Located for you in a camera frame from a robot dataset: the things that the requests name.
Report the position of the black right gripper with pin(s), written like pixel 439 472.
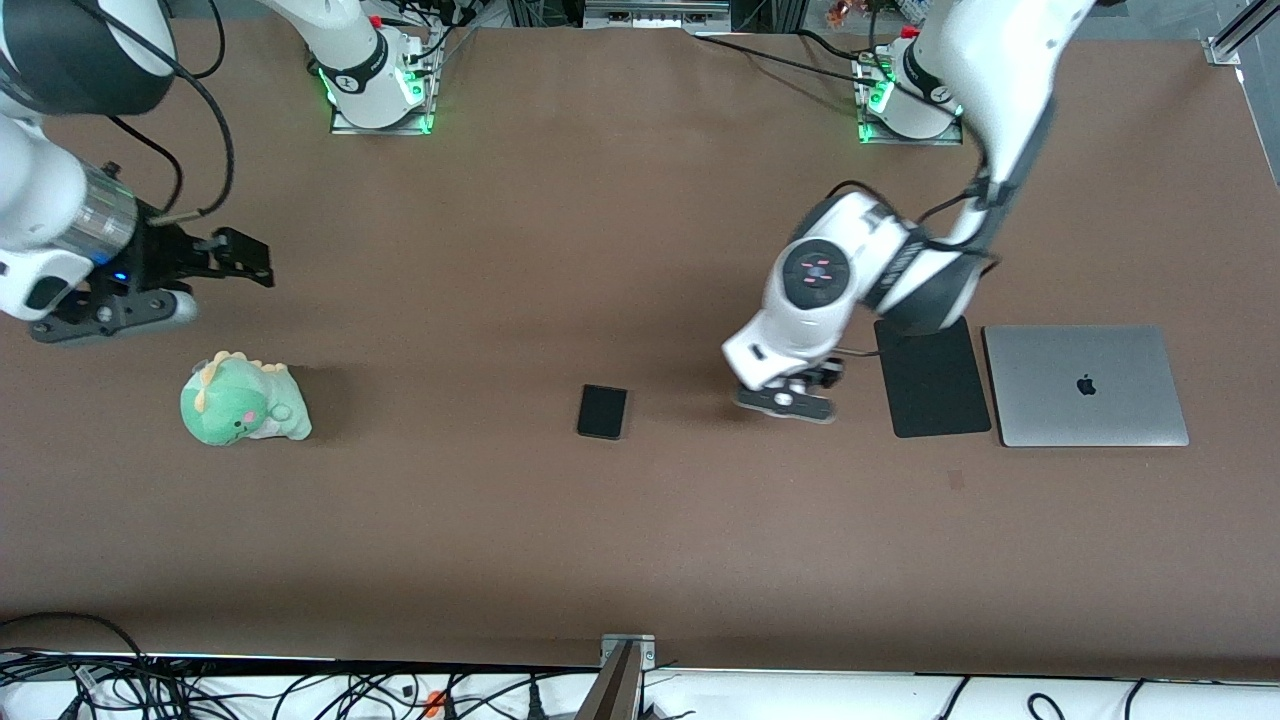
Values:
pixel 160 256

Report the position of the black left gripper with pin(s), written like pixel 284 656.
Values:
pixel 826 375

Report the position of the black square block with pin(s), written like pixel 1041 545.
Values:
pixel 602 412

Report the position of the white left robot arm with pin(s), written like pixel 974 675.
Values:
pixel 810 275

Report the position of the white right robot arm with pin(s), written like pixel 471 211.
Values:
pixel 40 180

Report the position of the black mouse pad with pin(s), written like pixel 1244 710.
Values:
pixel 935 390

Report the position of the green dinosaur plush toy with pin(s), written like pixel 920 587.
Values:
pixel 235 405

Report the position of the silver closed laptop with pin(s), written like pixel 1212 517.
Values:
pixel 1085 385

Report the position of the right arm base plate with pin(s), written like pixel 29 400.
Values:
pixel 425 95

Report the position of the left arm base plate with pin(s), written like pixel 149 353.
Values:
pixel 868 110

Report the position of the aluminium table edge bracket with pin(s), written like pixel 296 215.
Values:
pixel 620 675

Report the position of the aluminium corner frame profile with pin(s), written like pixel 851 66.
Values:
pixel 1235 35

